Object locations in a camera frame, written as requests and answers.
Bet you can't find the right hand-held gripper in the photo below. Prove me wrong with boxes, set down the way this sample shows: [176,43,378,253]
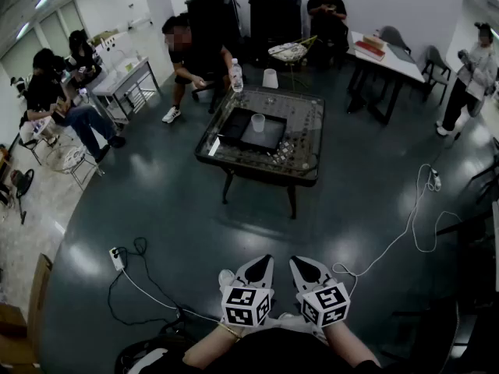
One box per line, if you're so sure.
[288,256,351,329]

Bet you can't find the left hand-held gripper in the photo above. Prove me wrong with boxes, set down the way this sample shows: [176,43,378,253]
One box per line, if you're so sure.
[221,254,275,329]

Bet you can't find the person's left forearm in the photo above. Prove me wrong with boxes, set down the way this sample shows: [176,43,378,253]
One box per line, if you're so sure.
[182,321,242,369]

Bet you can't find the person's right forearm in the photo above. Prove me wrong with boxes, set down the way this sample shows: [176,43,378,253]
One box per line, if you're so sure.
[323,319,381,368]

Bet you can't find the person's khaki trousers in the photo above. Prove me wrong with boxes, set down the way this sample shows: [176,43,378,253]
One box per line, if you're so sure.
[268,313,331,344]

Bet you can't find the person's black shirt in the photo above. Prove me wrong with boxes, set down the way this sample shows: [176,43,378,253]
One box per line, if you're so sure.
[182,327,391,374]

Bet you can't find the black chair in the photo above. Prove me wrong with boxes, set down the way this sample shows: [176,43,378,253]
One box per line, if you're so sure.
[380,296,461,374]

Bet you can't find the black tray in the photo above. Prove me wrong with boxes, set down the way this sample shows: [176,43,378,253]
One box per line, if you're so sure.
[239,111,288,152]

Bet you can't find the glass top rattan coffee table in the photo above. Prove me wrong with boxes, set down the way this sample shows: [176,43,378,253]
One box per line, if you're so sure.
[193,85,327,221]

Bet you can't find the black flat box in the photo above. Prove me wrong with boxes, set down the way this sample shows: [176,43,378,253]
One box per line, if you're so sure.
[216,106,257,146]

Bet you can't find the white bucket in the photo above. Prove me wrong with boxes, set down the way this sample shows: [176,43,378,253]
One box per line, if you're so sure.
[261,68,279,90]

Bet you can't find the clear water bottle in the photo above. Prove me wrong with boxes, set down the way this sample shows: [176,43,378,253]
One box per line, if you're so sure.
[229,58,245,93]

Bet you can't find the wooden board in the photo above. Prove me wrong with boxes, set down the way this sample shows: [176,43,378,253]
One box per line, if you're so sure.
[27,252,54,365]

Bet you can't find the gold chair with patterned cushion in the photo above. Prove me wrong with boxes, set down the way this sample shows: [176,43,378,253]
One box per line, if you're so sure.
[267,35,319,89]

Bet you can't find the white table with black legs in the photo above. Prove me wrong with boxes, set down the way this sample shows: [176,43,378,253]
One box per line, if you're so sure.
[345,30,426,126]

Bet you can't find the red book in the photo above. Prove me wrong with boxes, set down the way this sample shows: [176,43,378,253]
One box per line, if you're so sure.
[353,40,387,62]

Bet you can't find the white metal table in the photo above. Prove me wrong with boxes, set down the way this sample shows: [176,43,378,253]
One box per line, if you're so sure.
[87,55,163,126]

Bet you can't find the grey chair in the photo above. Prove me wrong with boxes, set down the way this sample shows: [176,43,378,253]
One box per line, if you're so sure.
[378,25,412,56]
[420,44,453,104]

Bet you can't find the cardboard box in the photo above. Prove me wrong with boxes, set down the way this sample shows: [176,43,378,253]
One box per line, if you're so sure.
[0,302,28,365]

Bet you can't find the black cabinet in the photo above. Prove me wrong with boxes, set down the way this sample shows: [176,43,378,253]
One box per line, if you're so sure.
[184,0,245,69]
[248,0,303,60]

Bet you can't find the white cabinet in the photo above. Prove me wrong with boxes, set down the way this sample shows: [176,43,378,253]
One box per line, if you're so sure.
[91,21,155,60]

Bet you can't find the gold bracelet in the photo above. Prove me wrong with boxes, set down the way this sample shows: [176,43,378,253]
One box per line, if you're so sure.
[218,323,242,342]

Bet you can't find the white cable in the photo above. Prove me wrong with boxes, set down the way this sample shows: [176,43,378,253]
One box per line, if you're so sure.
[331,163,463,288]

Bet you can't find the wire chair with patterned cushion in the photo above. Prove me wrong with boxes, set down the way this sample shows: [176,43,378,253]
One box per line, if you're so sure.
[44,142,106,192]

